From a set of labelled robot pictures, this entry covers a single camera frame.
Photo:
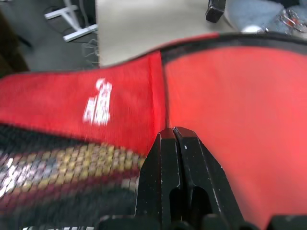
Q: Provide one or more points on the red table tennis paddle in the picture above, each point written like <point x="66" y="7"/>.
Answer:
<point x="239" y="119"/>

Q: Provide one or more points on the clear plastic bag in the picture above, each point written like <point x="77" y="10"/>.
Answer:
<point x="254" y="12"/>

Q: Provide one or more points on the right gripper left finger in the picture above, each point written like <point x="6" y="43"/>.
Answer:
<point x="160" y="167"/>

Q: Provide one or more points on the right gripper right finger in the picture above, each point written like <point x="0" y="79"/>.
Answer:
<point x="201" y="172"/>

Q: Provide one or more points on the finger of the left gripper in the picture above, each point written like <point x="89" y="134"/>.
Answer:
<point x="216" y="10"/>

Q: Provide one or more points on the white furniture frame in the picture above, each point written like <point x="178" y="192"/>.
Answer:
<point x="79" y="32"/>

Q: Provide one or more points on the black red paddle case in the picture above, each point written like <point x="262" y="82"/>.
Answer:
<point x="60" y="95"/>

